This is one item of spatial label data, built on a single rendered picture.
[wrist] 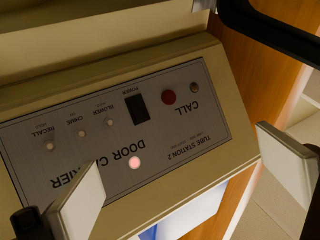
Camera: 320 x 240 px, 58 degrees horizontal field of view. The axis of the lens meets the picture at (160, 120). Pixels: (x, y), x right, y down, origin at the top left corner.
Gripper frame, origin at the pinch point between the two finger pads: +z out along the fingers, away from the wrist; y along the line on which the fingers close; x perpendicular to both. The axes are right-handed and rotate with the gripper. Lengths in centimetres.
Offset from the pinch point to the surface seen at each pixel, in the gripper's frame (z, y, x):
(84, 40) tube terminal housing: 7.0, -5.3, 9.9
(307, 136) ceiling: 177, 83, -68
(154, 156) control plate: 6.3, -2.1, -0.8
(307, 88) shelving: 106, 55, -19
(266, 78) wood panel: 16.3, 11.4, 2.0
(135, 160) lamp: 5.3, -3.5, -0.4
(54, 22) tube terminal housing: 5.0, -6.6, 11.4
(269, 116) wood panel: 17.0, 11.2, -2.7
